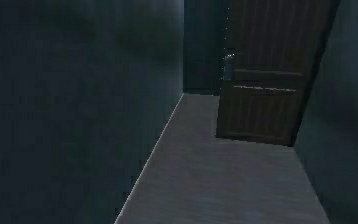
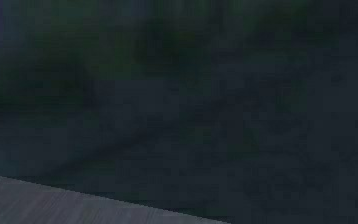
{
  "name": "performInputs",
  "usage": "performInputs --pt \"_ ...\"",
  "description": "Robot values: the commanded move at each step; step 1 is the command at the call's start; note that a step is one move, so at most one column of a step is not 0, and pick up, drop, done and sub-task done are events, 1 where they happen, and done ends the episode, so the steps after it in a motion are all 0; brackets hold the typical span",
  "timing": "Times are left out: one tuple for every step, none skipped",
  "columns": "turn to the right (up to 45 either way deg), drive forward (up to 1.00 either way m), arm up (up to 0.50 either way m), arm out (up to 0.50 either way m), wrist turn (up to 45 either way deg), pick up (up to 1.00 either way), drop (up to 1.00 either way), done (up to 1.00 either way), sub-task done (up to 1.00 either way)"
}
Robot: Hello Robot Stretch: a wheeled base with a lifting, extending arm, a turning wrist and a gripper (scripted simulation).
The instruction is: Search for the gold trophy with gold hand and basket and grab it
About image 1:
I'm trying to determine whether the dark brown wooden room door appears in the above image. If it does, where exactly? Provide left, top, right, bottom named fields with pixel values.
left=215, top=0, right=342, bottom=148

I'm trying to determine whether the grey metal door handle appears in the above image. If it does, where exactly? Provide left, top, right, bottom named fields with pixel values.
left=222, top=48, right=237, bottom=82

